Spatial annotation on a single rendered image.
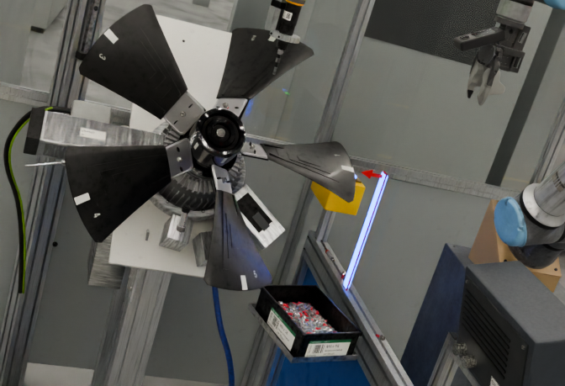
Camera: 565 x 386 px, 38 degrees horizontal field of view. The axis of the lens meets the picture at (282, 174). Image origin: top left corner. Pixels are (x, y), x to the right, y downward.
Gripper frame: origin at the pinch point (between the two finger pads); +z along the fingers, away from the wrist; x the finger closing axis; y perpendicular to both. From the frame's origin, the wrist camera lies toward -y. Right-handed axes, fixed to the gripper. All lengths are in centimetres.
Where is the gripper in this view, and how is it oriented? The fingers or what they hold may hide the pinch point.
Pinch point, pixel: (473, 96)
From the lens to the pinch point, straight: 209.6
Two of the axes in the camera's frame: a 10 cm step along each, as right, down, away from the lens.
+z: -2.8, 9.1, 3.1
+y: 9.4, 1.8, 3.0
